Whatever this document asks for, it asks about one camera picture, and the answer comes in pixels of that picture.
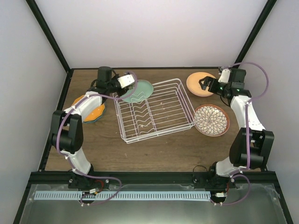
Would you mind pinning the beige bear plate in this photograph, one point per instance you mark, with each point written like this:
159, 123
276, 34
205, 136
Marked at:
192, 81

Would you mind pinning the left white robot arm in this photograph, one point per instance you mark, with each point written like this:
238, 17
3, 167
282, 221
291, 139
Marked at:
66, 132

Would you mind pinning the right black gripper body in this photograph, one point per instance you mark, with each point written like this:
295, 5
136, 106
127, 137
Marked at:
217, 90

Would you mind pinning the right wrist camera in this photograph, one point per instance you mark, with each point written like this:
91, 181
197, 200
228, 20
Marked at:
224, 75

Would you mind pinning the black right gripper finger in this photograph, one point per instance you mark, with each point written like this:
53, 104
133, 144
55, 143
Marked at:
205, 87
207, 80

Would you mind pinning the white wire dish rack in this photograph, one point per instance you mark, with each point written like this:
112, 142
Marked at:
167, 110

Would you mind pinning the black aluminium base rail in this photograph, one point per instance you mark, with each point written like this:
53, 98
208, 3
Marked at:
65, 177

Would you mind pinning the teal dotted plate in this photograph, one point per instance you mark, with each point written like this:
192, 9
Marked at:
95, 115

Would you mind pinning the orange dotted plate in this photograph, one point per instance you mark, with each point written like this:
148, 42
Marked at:
89, 107

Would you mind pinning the pink bear plate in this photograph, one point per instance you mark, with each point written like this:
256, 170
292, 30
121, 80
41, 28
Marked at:
205, 94

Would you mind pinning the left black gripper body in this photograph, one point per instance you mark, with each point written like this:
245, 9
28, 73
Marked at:
110, 86

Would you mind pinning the flower pattern brown-rim plate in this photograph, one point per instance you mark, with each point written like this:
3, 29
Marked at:
211, 120

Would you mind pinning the black enclosure frame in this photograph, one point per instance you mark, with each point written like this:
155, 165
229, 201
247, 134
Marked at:
69, 73

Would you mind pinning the green floral plate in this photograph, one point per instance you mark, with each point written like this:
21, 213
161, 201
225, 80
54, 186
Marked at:
143, 92

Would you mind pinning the light blue slotted cable duct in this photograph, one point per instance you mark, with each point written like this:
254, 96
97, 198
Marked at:
126, 195

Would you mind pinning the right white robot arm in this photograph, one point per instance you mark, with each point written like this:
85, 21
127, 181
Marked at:
252, 145

